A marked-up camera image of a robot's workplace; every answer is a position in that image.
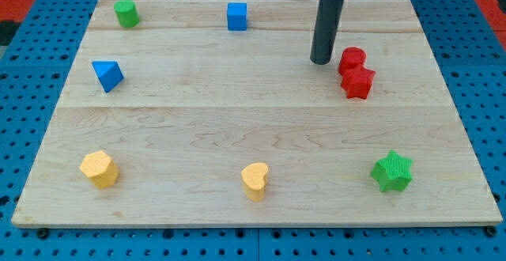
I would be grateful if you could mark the blue cube block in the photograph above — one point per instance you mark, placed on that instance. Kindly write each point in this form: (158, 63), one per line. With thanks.
(237, 16)

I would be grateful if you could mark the red star block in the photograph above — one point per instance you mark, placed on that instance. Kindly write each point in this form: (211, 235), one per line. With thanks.
(357, 82)

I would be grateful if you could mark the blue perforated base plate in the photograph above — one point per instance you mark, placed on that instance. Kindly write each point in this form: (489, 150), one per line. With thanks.
(34, 68)

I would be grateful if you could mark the red cylinder block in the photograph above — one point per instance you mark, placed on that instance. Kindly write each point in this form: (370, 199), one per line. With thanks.
(351, 58)

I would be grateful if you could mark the dark grey cylindrical pointer rod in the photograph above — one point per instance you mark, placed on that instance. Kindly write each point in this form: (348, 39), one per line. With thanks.
(325, 31)

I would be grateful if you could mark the yellow hexagon block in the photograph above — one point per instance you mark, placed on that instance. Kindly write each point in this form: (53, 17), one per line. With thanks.
(100, 169)

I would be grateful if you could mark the light wooden board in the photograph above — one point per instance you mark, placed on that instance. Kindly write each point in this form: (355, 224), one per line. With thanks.
(199, 103)

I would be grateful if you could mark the blue triangular prism block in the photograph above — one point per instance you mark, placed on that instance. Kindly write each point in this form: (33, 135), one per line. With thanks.
(108, 73)

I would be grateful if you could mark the yellow heart block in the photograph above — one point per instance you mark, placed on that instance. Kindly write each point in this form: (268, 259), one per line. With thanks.
(254, 180)

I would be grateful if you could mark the green cylinder block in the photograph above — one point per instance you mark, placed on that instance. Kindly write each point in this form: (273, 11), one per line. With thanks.
(126, 13)

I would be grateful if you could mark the green star block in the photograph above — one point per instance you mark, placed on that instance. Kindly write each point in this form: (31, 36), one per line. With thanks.
(392, 173)

